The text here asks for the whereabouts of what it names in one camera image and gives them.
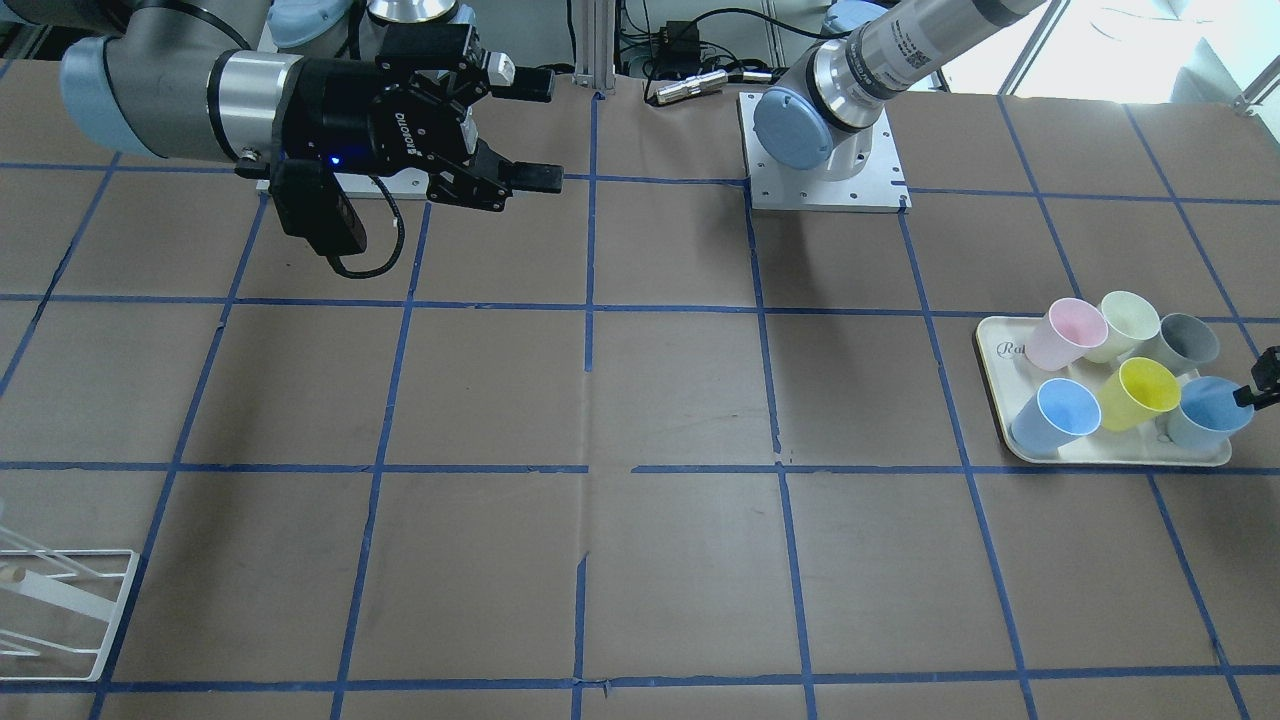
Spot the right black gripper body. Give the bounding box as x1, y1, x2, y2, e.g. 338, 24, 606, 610
280, 23, 511, 211

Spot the light blue plastic cup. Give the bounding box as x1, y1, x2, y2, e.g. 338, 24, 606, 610
1166, 375, 1256, 452

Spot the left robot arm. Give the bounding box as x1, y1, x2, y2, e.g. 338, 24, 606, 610
751, 1, 1277, 398

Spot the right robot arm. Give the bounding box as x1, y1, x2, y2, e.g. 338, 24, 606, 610
3, 1, 564, 211

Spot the grey plastic cup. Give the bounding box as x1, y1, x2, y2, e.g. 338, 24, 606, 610
1133, 313, 1221, 378

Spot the yellow plastic cup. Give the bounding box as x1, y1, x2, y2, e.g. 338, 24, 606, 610
1096, 357, 1181, 433

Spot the pale green plastic cup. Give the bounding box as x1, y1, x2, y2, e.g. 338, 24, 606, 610
1083, 290, 1162, 364

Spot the pink plastic cup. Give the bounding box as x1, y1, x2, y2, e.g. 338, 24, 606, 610
1024, 299, 1108, 372

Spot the cream plastic tray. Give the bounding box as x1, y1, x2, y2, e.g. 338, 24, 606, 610
975, 316, 1233, 468

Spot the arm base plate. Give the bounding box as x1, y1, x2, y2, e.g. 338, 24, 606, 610
335, 168, 430, 201
739, 92, 913, 213

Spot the aluminium frame post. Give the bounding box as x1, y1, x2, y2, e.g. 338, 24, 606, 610
570, 0, 618, 96

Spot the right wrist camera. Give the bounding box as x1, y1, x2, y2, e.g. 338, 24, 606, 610
269, 158, 367, 258

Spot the silver cable connector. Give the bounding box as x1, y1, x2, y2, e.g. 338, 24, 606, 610
646, 69, 731, 108

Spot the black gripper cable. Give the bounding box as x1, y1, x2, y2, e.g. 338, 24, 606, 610
325, 176, 407, 281

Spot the white wire cup rack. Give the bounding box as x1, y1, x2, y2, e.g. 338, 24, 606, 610
1, 527, 140, 684

